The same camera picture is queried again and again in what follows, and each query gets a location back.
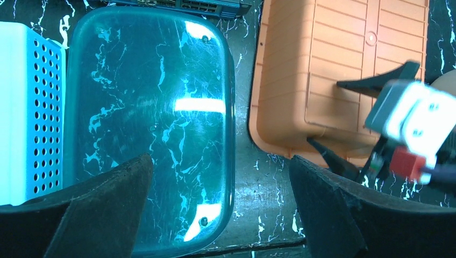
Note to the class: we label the dark blue network switch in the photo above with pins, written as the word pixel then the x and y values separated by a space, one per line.
pixel 219 9

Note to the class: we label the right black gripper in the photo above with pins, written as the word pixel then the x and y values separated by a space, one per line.
pixel 378 163

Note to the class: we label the tan bucket with black liner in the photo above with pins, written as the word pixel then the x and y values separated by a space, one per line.
pixel 446 82

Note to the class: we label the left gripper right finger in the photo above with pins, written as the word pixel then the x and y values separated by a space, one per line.
pixel 342 218

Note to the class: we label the orange plastic tray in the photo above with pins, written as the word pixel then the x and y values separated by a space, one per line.
pixel 305 48

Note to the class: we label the dark teal transparent container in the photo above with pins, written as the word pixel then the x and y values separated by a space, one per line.
pixel 145 80

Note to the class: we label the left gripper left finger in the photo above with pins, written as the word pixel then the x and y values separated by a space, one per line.
pixel 99 217

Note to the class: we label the light blue perforated basket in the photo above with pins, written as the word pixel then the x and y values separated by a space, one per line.
pixel 33 90

